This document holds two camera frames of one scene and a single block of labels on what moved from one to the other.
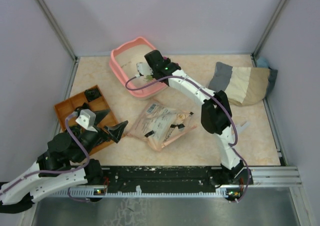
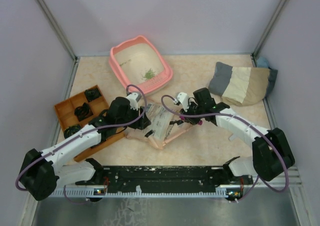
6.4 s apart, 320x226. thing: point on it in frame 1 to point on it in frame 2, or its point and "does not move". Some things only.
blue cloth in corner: x=262 y=62 does not move
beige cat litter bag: x=158 y=125 does not move
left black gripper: x=115 y=131 to x=142 y=123
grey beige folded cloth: x=243 y=86 does not move
